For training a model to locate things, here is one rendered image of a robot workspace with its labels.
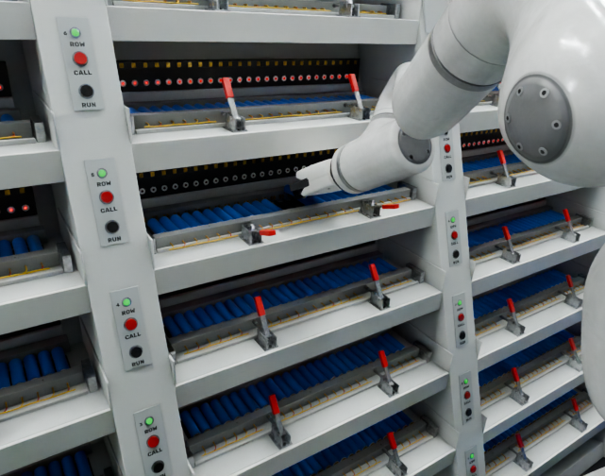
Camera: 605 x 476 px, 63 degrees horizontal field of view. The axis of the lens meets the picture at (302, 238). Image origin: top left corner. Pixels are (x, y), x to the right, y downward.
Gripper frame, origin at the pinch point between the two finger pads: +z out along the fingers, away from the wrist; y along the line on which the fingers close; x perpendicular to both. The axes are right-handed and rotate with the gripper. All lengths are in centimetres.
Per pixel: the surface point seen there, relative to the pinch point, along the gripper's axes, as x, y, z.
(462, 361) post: 45, -32, 2
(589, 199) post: 17, -97, 3
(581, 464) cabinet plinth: 96, -85, 17
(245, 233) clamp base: 6.4, 16.3, -4.3
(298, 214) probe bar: 4.8, 3.9, -1.9
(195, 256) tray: 8.4, 26.0, -5.1
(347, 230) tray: 9.8, -3.8, -5.3
